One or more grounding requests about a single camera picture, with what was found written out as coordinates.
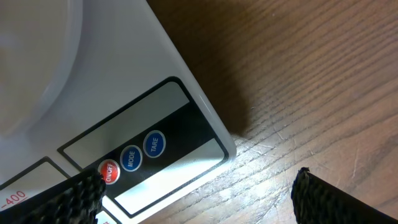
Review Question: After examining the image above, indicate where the white digital kitchen scale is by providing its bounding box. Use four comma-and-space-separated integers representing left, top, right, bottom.
1, 0, 236, 223

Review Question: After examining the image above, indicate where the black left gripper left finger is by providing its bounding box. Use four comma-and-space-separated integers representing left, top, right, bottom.
1, 169, 106, 224

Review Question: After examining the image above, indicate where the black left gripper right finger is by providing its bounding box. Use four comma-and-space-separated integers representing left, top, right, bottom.
291, 167, 397, 224

